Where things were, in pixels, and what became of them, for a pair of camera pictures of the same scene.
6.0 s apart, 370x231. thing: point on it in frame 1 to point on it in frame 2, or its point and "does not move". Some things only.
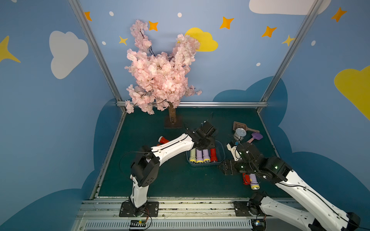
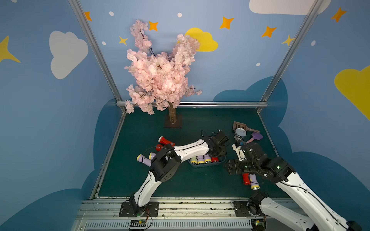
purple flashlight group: x=205 y=155 does not move
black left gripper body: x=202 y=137 to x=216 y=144
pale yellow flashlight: x=192 y=157 does not move
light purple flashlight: x=199 y=156 does not move
